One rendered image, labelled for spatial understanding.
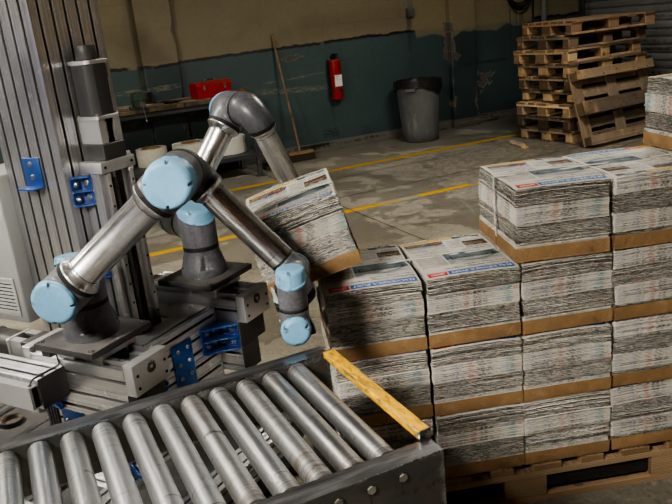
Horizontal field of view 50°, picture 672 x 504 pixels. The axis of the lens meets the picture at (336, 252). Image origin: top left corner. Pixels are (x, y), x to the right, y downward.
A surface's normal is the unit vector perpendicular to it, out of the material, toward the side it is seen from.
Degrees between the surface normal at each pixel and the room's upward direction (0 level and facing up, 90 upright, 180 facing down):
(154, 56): 90
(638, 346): 90
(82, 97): 90
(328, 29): 90
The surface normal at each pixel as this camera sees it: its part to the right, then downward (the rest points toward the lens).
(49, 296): -0.11, 0.39
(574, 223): 0.11, 0.29
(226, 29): 0.43, 0.23
